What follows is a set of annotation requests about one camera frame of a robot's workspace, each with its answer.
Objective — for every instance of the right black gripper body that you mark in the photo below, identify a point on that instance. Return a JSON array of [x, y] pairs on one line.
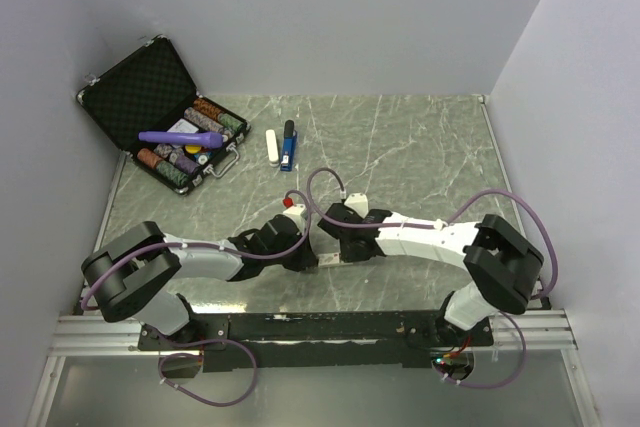
[[350, 255]]

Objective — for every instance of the staple box with red label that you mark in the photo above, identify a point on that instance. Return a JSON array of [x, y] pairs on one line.
[[329, 259]]

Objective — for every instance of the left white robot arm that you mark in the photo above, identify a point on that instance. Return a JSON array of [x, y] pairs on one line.
[[127, 278]]

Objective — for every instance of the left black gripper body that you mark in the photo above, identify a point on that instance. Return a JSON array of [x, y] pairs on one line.
[[294, 259]]

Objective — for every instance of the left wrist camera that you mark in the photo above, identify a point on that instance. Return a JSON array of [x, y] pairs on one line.
[[295, 212]]

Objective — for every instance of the black poker chip case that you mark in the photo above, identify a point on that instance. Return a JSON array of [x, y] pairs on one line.
[[152, 90]]

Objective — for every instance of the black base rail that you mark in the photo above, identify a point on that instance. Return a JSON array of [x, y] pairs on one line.
[[319, 339]]

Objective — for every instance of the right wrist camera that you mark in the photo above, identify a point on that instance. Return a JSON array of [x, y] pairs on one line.
[[358, 202]]

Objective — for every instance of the blue stapler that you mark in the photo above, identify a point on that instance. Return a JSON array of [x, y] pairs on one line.
[[288, 146]]

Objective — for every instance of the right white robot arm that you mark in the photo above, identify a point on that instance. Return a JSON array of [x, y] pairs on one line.
[[503, 265]]

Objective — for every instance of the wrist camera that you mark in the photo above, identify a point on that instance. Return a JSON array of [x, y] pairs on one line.
[[358, 202], [295, 212]]

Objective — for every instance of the white stapler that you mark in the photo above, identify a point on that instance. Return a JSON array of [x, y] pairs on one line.
[[272, 148]]

